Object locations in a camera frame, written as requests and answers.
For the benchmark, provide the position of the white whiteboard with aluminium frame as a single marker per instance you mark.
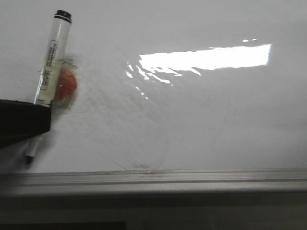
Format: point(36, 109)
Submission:
point(173, 97)

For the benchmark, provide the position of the red sponge taped to marker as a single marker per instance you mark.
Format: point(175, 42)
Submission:
point(66, 86)

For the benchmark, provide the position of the white black whiteboard marker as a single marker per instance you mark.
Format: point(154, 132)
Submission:
point(54, 58)

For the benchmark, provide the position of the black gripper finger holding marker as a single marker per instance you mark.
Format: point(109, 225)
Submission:
point(22, 120)

